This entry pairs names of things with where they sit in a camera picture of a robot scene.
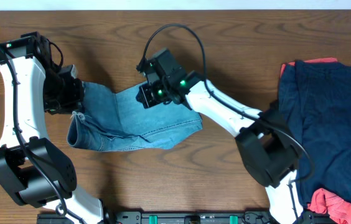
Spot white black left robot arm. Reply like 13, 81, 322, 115
0, 32, 111, 223

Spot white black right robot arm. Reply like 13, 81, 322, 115
136, 49, 304, 223

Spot light blue denim jeans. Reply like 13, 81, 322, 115
67, 82, 202, 152

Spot red pink garment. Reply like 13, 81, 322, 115
279, 57, 351, 224

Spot dark navy garment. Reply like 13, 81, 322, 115
276, 60, 351, 214

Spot black rail with green clips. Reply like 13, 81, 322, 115
37, 210, 278, 224

